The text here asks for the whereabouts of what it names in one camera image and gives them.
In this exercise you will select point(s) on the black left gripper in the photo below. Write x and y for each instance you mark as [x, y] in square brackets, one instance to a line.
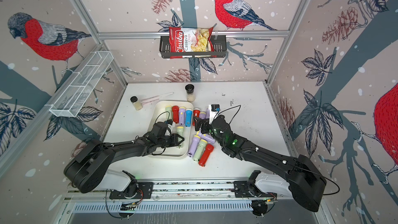
[175, 140]

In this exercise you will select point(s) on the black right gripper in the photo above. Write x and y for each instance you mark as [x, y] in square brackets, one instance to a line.
[205, 125]

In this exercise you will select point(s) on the green flashlight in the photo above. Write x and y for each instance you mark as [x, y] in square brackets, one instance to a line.
[169, 113]
[200, 149]
[180, 130]

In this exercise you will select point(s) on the blue flashlight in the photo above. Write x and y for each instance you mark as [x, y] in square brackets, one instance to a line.
[189, 113]

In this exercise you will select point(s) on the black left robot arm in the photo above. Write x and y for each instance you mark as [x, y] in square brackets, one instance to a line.
[88, 169]

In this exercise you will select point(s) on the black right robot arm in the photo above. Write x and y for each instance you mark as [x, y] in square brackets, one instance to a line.
[306, 183]

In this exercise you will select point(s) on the white rectangular storage tray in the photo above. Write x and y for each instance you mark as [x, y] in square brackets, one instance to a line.
[159, 115]

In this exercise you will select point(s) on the purple flashlight beside red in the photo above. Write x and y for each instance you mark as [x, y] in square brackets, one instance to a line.
[202, 115]

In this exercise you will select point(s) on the red flashlight with white logo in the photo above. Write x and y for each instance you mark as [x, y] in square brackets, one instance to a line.
[196, 114]

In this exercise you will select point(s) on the tall purple flashlight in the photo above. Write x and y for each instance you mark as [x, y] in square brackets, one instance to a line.
[208, 113]

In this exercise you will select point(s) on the purple flashlight lying across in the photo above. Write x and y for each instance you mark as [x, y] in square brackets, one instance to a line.
[207, 137]

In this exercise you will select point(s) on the black cap spice grinder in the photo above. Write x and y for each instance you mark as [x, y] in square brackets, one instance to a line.
[190, 92]

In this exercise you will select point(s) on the small black cap jar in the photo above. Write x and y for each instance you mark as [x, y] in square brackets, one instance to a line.
[136, 103]

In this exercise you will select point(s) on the red cassava chips bag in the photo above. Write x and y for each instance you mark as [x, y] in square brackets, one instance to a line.
[190, 40]

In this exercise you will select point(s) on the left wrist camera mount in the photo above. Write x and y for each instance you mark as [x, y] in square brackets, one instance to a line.
[171, 125]

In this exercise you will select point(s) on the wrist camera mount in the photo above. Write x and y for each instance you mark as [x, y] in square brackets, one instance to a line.
[171, 125]
[215, 108]

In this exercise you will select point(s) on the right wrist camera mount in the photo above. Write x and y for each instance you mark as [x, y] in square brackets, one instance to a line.
[215, 108]

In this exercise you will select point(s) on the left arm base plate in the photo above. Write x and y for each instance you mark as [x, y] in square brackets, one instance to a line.
[139, 190]

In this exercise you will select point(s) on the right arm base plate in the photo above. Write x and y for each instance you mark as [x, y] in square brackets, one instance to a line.
[244, 189]

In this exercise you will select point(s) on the black wall basket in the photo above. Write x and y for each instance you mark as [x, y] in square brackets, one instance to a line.
[219, 43]

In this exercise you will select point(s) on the white wire mesh shelf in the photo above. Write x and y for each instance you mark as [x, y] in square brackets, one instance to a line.
[84, 80]

